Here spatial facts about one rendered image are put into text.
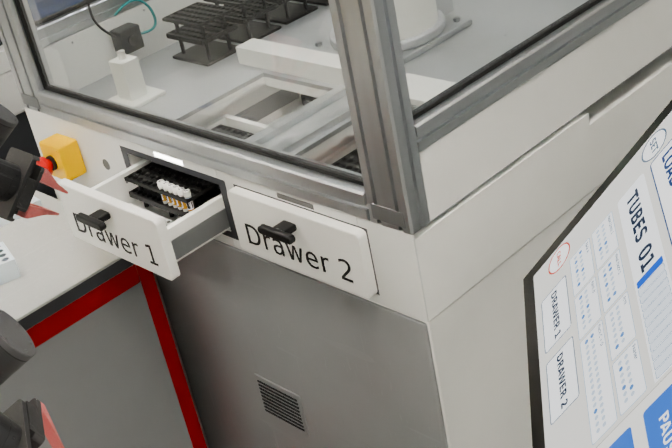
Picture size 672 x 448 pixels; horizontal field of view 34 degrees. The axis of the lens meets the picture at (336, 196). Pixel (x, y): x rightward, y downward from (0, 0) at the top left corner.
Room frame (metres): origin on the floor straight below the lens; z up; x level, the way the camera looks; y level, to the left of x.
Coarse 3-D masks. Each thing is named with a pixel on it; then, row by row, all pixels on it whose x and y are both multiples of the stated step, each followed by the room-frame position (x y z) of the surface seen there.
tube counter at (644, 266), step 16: (656, 240) 0.88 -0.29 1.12; (640, 256) 0.89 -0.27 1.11; (656, 256) 0.86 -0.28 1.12; (640, 272) 0.86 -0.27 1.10; (656, 272) 0.84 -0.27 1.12; (640, 288) 0.84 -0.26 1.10; (656, 288) 0.82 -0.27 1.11; (640, 304) 0.82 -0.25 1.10; (656, 304) 0.80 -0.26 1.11; (656, 320) 0.78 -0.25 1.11; (656, 336) 0.76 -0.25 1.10; (656, 352) 0.75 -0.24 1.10; (656, 368) 0.73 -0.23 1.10
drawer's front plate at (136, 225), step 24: (72, 192) 1.68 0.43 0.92; (96, 192) 1.65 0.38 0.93; (72, 216) 1.71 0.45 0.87; (120, 216) 1.58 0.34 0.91; (144, 216) 1.53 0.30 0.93; (96, 240) 1.66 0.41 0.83; (120, 240) 1.60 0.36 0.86; (144, 240) 1.54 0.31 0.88; (168, 240) 1.51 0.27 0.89; (144, 264) 1.56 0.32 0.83; (168, 264) 1.50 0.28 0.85
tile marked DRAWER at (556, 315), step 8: (560, 280) 1.01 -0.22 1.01; (560, 288) 0.99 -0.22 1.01; (552, 296) 1.00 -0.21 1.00; (560, 296) 0.98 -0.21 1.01; (568, 296) 0.96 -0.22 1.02; (544, 304) 1.00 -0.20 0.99; (552, 304) 0.98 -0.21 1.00; (560, 304) 0.97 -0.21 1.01; (568, 304) 0.95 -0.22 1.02; (544, 312) 0.99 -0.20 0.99; (552, 312) 0.97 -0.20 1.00; (560, 312) 0.95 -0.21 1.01; (568, 312) 0.94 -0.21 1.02; (544, 320) 0.97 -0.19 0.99; (552, 320) 0.96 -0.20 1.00; (560, 320) 0.94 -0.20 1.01; (568, 320) 0.93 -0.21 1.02; (544, 328) 0.96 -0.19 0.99; (552, 328) 0.95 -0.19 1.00; (560, 328) 0.93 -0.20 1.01; (568, 328) 0.91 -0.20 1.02; (544, 336) 0.95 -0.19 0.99; (552, 336) 0.93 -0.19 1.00; (560, 336) 0.92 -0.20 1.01; (544, 344) 0.94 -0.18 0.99; (552, 344) 0.92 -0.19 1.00; (544, 352) 0.92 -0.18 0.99
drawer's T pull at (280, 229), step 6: (282, 222) 1.45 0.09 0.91; (288, 222) 1.45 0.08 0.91; (258, 228) 1.45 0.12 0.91; (264, 228) 1.44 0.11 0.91; (270, 228) 1.44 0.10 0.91; (276, 228) 1.44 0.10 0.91; (282, 228) 1.43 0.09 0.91; (288, 228) 1.43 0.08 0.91; (294, 228) 1.43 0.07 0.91; (264, 234) 1.44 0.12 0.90; (270, 234) 1.43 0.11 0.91; (276, 234) 1.42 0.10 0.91; (282, 234) 1.41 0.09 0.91; (288, 234) 1.41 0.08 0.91; (282, 240) 1.41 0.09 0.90; (288, 240) 1.40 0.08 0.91; (294, 240) 1.40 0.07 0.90
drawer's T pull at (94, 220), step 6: (102, 210) 1.61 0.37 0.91; (78, 216) 1.61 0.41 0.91; (84, 216) 1.60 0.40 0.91; (90, 216) 1.60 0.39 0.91; (96, 216) 1.59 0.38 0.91; (102, 216) 1.59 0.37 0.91; (108, 216) 1.60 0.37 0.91; (84, 222) 1.60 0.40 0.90; (90, 222) 1.58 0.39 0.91; (96, 222) 1.57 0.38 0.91; (102, 222) 1.57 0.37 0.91; (96, 228) 1.57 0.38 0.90; (102, 228) 1.56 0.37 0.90
